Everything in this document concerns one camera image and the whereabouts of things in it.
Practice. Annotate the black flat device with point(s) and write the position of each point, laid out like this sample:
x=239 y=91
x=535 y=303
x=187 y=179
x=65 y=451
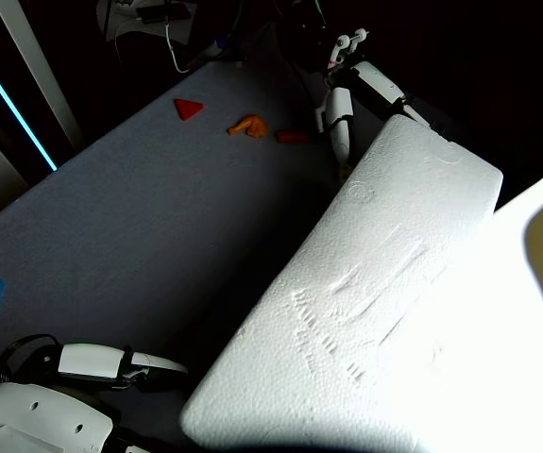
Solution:
x=162 y=12

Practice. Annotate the orange toy food piece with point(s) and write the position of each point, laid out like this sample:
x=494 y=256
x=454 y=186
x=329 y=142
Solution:
x=251 y=126

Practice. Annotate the white styrofoam lid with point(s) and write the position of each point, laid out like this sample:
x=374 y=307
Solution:
x=346 y=283

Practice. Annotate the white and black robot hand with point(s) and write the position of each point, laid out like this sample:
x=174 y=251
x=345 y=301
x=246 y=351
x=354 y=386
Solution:
x=339 y=104
x=39 y=420

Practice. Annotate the red triangle toy block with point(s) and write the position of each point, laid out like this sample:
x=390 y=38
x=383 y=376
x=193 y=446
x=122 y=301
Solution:
x=187 y=108

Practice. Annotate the cyan light strip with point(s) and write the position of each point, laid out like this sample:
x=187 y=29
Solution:
x=11 y=101

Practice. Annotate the white upright post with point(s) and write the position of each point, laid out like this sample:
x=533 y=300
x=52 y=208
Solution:
x=39 y=71

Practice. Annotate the red toy food piece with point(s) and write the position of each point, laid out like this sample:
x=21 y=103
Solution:
x=292 y=137

